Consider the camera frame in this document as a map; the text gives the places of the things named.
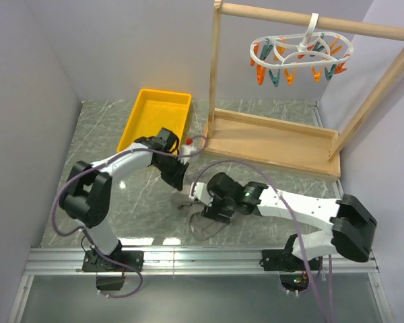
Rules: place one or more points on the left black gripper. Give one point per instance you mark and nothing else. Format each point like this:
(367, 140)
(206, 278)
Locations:
(177, 178)

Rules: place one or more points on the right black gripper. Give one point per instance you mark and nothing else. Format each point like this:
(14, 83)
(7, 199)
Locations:
(213, 212)

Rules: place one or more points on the grey underwear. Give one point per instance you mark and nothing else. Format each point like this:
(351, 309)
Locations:
(201, 227)

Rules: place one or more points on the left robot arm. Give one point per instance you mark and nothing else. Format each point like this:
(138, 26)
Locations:
(87, 199)

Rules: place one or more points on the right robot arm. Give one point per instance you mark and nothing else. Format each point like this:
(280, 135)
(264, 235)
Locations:
(344, 226)

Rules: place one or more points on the white round clip hanger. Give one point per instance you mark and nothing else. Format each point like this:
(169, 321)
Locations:
(301, 50)

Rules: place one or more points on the yellow plastic tray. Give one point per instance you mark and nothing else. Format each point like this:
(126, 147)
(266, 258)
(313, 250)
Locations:
(153, 110)

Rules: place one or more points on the wooden hanging rack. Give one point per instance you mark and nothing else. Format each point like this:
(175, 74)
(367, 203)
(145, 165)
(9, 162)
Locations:
(291, 146)

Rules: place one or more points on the teal clothespin front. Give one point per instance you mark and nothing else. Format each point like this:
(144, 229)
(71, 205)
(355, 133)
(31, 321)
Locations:
(275, 76)

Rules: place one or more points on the teal clothespin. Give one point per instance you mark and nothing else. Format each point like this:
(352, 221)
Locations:
(329, 72)
(275, 76)

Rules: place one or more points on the teal clothespin right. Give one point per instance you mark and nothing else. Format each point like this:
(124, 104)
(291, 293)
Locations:
(329, 72)

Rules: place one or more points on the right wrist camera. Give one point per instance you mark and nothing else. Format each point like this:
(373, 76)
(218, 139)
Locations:
(199, 192)

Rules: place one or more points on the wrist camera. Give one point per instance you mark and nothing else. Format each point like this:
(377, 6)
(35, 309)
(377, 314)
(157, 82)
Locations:
(199, 192)
(186, 149)

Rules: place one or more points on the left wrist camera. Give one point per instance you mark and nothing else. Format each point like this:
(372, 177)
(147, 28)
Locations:
(186, 149)

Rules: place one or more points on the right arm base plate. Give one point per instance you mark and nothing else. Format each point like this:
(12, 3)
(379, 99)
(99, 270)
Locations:
(276, 260)

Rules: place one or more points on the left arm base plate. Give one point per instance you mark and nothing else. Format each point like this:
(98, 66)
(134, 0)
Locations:
(95, 263)

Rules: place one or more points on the aluminium mounting rail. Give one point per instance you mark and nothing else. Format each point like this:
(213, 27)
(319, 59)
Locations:
(161, 260)

